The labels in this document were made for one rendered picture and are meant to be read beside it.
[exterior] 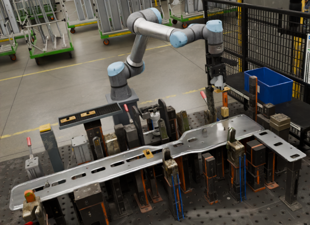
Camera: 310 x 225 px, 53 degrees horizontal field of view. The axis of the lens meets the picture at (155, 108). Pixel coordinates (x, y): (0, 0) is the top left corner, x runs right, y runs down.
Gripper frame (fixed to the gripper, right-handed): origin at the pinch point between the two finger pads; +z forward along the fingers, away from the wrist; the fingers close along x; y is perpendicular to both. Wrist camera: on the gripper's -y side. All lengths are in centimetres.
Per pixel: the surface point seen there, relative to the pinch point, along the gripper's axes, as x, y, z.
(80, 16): -959, -26, 86
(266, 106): 2.3, -27.1, 19.5
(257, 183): 23, -6, 51
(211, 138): 4.5, 10.8, 26.6
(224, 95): -14.8, -10.1, 13.6
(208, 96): -14.3, 1.0, 11.0
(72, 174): -3, 87, 25
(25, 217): 24, 108, 20
